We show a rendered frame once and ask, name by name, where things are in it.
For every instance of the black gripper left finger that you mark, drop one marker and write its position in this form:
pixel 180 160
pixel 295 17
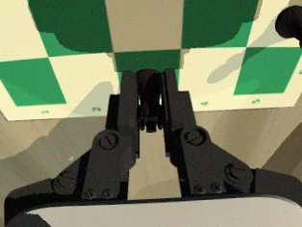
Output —
pixel 98 174

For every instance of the green and cream chessboard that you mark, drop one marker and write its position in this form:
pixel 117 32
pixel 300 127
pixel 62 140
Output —
pixel 64 58

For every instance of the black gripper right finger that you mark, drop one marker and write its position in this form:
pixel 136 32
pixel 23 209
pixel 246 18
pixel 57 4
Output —
pixel 210 170

